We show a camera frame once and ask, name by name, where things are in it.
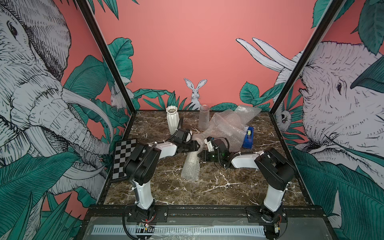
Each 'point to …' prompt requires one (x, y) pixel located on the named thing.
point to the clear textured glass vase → (204, 117)
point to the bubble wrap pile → (232, 125)
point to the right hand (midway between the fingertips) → (197, 154)
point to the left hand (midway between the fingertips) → (198, 144)
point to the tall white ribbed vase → (173, 118)
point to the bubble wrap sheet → (191, 165)
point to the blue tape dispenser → (248, 141)
